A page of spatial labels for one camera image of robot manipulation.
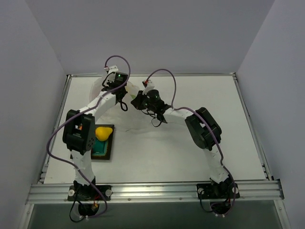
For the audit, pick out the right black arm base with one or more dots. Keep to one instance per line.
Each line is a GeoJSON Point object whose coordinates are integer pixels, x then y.
{"type": "Point", "coordinates": [217, 198]}

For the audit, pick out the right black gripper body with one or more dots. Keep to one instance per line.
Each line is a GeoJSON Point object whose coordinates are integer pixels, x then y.
{"type": "Point", "coordinates": [137, 101]}

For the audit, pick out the square teal ceramic plate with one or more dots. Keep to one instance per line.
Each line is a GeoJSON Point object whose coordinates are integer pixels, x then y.
{"type": "Point", "coordinates": [102, 148]}

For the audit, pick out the aluminium front rail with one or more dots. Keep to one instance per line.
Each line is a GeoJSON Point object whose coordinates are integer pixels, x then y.
{"type": "Point", "coordinates": [156, 192]}

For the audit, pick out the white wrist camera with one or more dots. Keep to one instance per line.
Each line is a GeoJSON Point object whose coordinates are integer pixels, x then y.
{"type": "Point", "coordinates": [111, 69]}
{"type": "Point", "coordinates": [148, 85]}

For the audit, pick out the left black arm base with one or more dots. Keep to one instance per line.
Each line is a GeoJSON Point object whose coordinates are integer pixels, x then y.
{"type": "Point", "coordinates": [88, 202]}

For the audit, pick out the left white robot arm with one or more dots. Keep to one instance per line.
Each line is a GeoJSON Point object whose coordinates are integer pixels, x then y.
{"type": "Point", "coordinates": [90, 113]}

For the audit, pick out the translucent white plastic bag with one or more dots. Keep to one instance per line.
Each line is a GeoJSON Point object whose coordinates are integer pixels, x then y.
{"type": "Point", "coordinates": [131, 119]}

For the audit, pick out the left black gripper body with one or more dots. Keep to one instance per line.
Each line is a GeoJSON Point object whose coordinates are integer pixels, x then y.
{"type": "Point", "coordinates": [121, 94]}

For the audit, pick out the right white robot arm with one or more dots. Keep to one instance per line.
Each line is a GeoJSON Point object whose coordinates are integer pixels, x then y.
{"type": "Point", "coordinates": [204, 130]}

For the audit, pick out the yellow fake pear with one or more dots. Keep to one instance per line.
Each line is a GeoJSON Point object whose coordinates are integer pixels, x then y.
{"type": "Point", "coordinates": [103, 133]}

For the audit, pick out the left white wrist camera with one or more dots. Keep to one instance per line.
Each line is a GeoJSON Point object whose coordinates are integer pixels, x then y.
{"type": "Point", "coordinates": [111, 69]}

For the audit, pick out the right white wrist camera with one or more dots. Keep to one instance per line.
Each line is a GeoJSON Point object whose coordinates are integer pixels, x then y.
{"type": "Point", "coordinates": [148, 85]}

